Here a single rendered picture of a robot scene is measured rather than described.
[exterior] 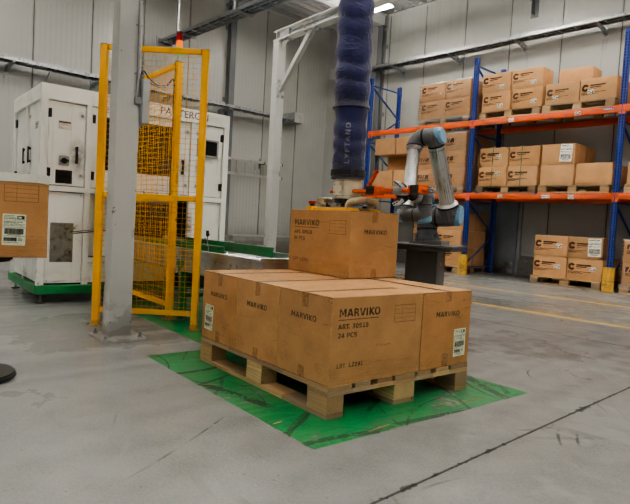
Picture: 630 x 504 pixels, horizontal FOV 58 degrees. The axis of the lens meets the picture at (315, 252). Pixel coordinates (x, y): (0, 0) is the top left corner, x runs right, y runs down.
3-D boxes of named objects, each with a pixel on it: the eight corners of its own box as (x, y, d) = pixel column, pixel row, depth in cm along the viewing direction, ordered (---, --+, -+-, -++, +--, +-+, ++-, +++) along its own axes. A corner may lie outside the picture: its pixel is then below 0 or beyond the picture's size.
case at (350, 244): (288, 269, 376) (290, 209, 374) (333, 268, 401) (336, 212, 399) (348, 278, 329) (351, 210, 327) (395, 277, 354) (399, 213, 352)
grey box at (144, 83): (131, 125, 397) (132, 82, 395) (138, 126, 400) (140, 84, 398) (142, 122, 381) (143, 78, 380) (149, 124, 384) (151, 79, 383)
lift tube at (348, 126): (323, 178, 364) (331, 13, 359) (349, 180, 378) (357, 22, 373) (346, 176, 347) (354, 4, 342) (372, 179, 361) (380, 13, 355)
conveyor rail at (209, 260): (130, 259, 554) (131, 240, 553) (136, 259, 558) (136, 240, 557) (258, 289, 374) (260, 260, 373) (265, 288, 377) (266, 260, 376)
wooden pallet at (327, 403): (199, 359, 342) (200, 335, 341) (326, 344, 404) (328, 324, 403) (325, 420, 248) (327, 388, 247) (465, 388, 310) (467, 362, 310)
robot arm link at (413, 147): (405, 127, 392) (393, 219, 375) (422, 125, 386) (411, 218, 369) (411, 135, 402) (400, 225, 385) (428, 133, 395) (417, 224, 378)
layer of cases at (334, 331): (201, 335, 341) (204, 270, 339) (328, 324, 403) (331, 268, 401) (327, 388, 248) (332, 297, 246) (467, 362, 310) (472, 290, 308)
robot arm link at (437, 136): (444, 221, 424) (424, 125, 392) (467, 220, 414) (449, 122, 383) (437, 230, 413) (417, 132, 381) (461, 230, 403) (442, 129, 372)
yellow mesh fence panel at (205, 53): (84, 325, 425) (94, 41, 414) (89, 322, 435) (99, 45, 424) (200, 331, 426) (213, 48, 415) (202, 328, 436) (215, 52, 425)
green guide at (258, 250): (184, 245, 589) (185, 236, 588) (194, 245, 595) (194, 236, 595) (270, 257, 464) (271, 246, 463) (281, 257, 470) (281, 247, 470)
